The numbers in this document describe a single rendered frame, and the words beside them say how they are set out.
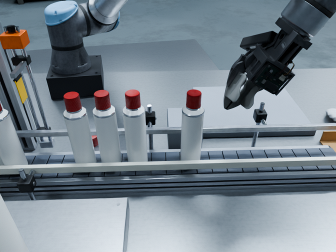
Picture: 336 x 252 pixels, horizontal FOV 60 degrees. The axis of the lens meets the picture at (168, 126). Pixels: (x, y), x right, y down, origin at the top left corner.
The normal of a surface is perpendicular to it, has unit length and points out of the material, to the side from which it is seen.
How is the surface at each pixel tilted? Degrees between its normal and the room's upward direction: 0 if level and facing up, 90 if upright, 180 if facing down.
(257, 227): 0
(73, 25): 89
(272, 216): 0
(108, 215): 0
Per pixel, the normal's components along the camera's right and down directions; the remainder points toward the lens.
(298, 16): -0.57, 0.16
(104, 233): 0.00, -0.81
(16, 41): 0.04, 0.58
